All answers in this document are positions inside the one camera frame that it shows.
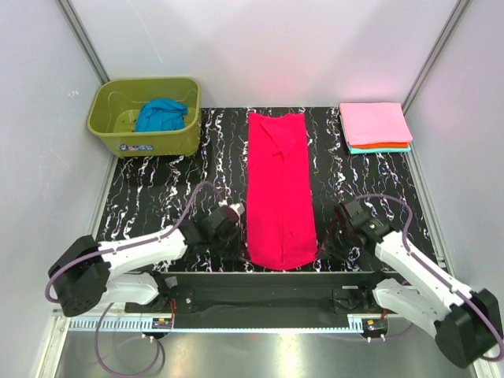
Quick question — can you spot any olive green plastic bin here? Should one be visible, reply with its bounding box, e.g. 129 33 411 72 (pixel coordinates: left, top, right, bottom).
87 77 201 158

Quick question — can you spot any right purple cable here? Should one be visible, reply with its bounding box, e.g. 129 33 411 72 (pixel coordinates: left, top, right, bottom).
322 193 504 361

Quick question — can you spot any purple cable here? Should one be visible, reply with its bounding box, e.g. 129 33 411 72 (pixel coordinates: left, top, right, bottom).
45 181 233 375
322 193 504 361

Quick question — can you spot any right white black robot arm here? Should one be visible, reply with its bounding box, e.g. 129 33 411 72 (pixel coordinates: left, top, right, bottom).
326 199 503 369

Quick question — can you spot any folded pink t shirt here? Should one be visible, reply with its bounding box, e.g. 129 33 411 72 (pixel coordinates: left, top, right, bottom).
339 102 413 146

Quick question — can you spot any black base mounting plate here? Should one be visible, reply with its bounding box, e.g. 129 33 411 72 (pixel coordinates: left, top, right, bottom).
125 271 410 330

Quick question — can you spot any folded light teal t shirt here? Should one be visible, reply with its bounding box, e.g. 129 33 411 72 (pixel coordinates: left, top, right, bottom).
339 116 411 154

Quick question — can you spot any folded orange t shirt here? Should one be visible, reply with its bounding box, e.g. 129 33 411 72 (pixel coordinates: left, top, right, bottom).
353 142 410 150

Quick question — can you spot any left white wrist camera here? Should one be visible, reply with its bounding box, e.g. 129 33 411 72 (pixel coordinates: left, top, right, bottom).
218 200 245 217

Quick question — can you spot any teal blue t shirt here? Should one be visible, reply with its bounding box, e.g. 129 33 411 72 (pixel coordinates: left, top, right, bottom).
135 98 188 132

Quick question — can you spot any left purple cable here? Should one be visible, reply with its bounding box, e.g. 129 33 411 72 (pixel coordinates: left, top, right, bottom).
45 181 233 375

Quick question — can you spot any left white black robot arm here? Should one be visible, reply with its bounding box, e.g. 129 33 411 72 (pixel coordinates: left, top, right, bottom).
46 203 245 317

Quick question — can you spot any white slotted cable duct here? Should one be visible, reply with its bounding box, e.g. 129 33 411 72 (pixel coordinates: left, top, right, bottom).
69 316 173 332

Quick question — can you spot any magenta t shirt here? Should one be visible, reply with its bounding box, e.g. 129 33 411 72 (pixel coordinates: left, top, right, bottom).
246 113 317 270

